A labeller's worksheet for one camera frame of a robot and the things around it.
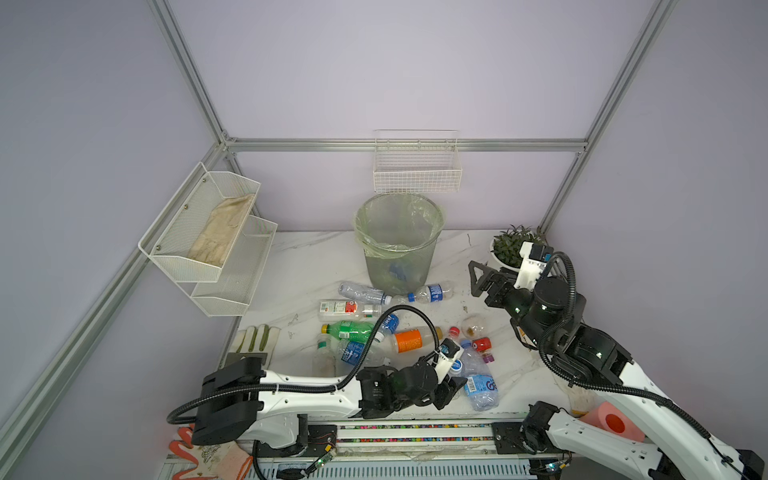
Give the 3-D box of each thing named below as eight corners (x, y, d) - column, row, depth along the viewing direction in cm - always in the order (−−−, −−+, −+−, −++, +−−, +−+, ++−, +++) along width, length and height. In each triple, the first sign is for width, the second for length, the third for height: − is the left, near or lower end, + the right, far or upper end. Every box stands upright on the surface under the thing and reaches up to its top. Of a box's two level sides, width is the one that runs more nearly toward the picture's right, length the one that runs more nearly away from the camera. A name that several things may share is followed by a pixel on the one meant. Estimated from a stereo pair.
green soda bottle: (322, 342, 91) (319, 336, 88) (324, 327, 95) (322, 320, 91) (372, 342, 91) (372, 336, 88) (373, 327, 95) (373, 320, 91)
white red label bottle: (320, 323, 96) (317, 314, 92) (323, 309, 99) (319, 300, 95) (382, 323, 96) (381, 314, 92) (382, 310, 100) (382, 300, 95)
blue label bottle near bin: (408, 304, 101) (409, 296, 97) (408, 292, 104) (408, 284, 100) (451, 304, 101) (454, 296, 97) (449, 292, 104) (452, 284, 100)
